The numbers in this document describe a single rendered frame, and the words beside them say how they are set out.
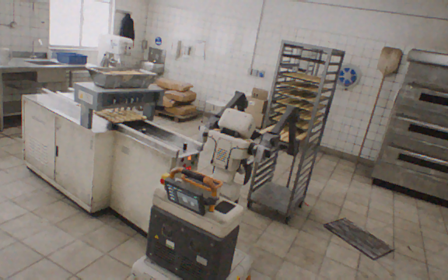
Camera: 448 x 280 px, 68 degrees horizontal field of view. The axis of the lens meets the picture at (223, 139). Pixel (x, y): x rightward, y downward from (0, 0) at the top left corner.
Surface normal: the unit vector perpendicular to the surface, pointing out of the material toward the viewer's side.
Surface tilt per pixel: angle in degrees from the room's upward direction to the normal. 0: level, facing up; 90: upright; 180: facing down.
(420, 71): 90
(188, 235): 90
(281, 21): 90
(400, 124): 90
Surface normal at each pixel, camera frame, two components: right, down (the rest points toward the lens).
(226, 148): -0.46, 0.05
